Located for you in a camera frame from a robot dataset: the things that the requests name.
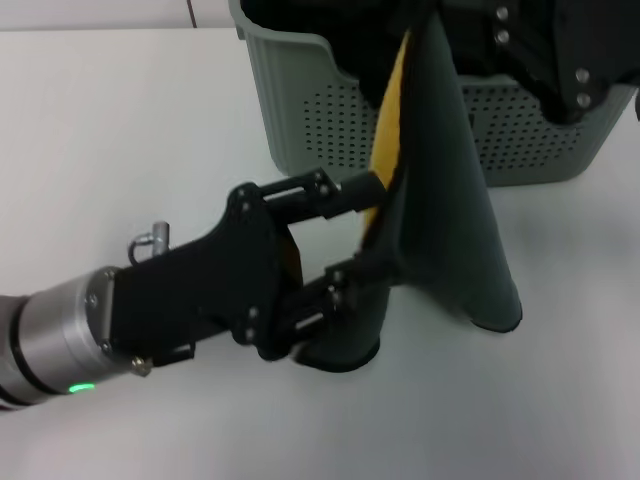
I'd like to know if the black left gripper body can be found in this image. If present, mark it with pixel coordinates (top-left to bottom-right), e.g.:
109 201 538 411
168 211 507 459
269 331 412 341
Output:
103 182 303 362

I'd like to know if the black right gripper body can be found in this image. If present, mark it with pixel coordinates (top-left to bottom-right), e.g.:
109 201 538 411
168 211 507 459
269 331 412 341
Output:
538 0 640 126

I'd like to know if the dark green yellow towel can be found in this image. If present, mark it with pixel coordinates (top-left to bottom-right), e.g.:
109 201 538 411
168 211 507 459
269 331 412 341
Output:
280 8 525 374

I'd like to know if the green perforated storage basket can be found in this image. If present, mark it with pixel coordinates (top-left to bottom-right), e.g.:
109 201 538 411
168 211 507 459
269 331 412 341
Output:
228 0 640 189

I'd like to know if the black cloth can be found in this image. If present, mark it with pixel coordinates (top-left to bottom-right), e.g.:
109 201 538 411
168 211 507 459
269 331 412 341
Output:
239 0 432 109

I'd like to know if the left wrist cable with metal plug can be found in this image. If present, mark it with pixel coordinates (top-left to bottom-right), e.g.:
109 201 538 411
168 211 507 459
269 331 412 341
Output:
128 220 172 264

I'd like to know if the left wrist black looped cable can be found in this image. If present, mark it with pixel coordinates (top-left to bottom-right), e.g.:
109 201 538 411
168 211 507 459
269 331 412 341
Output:
130 344 196 379

